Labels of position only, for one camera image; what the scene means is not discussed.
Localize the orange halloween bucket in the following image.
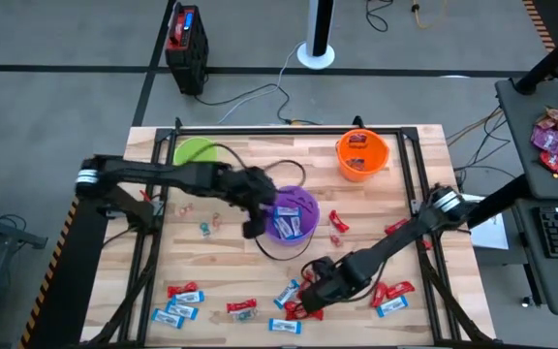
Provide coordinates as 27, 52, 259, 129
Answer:
335, 128, 390, 183

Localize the black diagonal strut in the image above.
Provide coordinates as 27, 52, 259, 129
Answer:
466, 174, 532, 230

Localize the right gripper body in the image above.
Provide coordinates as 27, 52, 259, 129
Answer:
315, 256, 372, 301

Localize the black hazard-striped base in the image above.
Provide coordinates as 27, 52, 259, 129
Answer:
19, 193, 110, 349

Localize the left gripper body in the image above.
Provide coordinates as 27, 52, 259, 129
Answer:
220, 167, 266, 214

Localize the white paper sheet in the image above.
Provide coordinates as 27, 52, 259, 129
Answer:
470, 212, 511, 251

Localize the grey keyboard desk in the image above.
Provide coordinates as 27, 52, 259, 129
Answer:
511, 198, 558, 316

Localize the white pole round base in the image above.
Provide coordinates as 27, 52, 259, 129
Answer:
296, 0, 336, 71

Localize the grey side desk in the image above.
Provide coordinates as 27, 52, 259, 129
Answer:
495, 77, 558, 201

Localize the black metal table frame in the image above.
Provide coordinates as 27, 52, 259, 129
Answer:
113, 114, 496, 348

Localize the purple halloween bucket black handle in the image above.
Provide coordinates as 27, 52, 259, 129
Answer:
253, 185, 322, 262

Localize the black floor cable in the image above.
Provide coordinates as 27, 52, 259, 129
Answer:
365, 0, 394, 33
194, 82, 322, 126

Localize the white floor cable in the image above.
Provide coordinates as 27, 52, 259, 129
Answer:
218, 42, 307, 125

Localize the purple candy bag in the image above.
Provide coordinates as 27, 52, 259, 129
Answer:
530, 125, 558, 154

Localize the green halloween bucket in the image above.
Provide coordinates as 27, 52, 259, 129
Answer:
171, 136, 220, 167

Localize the black diagonal pole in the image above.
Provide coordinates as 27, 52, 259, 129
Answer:
514, 18, 558, 96

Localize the black red equipment case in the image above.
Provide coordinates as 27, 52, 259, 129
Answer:
165, 2, 210, 97

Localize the yellow floor cable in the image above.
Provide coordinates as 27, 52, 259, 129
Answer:
412, 0, 449, 30

